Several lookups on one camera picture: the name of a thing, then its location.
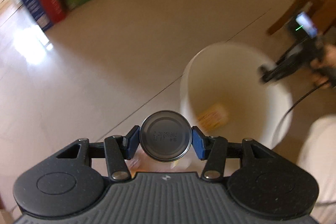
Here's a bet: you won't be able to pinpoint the yellow snack box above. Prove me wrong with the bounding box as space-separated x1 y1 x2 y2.
197 103 230 132

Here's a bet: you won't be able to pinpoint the white plastic bucket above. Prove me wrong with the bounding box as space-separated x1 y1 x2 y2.
180 42 293 149

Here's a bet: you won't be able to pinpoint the person right hand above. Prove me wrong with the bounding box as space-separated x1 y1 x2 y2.
310 44 335 89

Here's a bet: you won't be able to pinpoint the person leg white trousers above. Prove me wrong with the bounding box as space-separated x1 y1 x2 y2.
297 114 335 223

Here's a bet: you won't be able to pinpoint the red carton box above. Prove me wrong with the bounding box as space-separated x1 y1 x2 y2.
40 0 67 24

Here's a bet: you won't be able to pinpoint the blue carton box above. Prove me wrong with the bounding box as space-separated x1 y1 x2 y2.
21 0 53 32

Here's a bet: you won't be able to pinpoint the black cable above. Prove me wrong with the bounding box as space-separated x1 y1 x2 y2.
267 83 326 146

